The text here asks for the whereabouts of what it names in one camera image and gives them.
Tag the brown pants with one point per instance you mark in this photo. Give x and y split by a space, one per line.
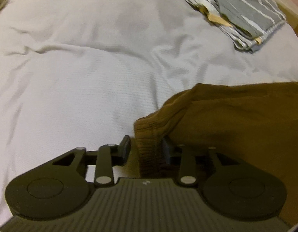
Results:
236 125

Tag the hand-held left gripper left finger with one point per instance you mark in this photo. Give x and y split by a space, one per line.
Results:
126 149

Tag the white bed duvet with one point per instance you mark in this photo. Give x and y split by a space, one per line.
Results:
78 77

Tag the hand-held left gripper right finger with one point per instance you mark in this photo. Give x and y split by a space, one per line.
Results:
166 149

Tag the beige wooden furniture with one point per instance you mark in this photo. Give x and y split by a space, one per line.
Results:
291 12

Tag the grey striped cloth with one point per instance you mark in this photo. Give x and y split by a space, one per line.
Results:
236 0

